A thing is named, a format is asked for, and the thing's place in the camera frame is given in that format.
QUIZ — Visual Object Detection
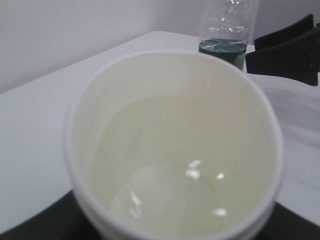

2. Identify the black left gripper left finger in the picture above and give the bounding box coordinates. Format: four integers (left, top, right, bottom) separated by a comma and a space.
0, 191, 102, 240

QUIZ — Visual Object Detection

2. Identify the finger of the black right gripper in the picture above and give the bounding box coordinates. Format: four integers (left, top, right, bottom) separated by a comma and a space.
254, 14, 314, 51
245, 37, 320, 87

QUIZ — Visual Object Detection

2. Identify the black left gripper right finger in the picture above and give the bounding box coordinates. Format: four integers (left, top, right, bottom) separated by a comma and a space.
254, 203, 320, 240

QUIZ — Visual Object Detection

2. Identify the clear water bottle green label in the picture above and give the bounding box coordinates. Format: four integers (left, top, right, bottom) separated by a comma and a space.
198, 0, 260, 70

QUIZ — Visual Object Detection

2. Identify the white paper cup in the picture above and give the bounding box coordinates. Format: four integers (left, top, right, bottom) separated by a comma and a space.
63, 50, 284, 240

